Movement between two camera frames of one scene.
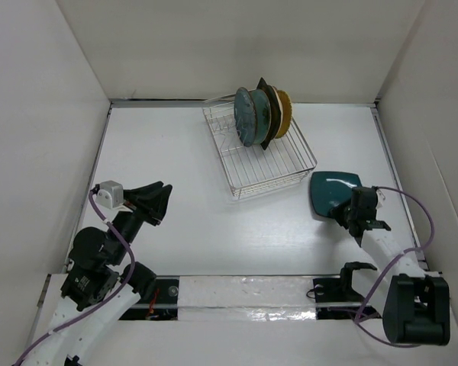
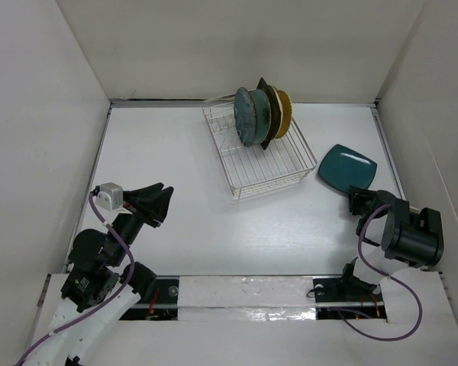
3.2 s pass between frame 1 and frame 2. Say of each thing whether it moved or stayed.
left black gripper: stayed
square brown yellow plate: stayed
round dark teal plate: stayed
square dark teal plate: moved
